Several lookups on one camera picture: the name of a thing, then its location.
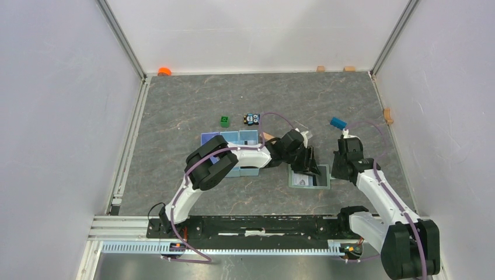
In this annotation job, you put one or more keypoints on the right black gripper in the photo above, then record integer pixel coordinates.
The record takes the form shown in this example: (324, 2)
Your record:
(335, 173)

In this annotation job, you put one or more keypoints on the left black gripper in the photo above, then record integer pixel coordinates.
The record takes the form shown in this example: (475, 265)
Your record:
(307, 165)

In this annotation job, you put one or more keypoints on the silver VIP card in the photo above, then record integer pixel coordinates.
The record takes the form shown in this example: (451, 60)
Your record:
(301, 180)

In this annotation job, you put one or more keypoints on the green card holder wallet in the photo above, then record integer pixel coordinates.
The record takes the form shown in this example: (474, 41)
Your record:
(324, 169)

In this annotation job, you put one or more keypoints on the thin card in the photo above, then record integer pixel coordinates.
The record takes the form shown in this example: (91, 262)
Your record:
(320, 181)

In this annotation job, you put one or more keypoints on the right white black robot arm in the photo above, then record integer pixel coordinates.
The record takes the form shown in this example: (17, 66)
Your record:
(408, 245)

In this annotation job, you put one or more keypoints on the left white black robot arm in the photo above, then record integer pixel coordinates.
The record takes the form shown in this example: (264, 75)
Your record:
(208, 165)

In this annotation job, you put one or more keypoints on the blue toy brick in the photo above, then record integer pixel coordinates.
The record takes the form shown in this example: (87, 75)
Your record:
(338, 123)

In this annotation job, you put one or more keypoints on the small wooden block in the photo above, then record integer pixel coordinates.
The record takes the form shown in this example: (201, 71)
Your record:
(268, 137)

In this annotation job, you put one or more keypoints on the curved wooden piece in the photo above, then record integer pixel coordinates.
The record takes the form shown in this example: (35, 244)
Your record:
(388, 116)

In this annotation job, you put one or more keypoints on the black blue owl toy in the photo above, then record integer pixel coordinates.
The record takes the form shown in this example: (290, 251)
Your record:
(251, 119)

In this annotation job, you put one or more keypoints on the green toy cube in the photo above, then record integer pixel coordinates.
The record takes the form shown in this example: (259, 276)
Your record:
(224, 122)

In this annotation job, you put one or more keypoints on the orange round cap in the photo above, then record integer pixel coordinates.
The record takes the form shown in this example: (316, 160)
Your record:
(163, 71)

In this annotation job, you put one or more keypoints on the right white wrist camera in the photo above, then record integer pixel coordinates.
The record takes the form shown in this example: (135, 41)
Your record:
(345, 134)

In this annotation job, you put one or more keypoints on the aluminium frame rail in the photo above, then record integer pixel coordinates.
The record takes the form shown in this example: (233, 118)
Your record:
(176, 248)

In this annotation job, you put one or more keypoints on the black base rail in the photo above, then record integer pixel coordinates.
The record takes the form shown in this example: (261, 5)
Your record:
(263, 232)

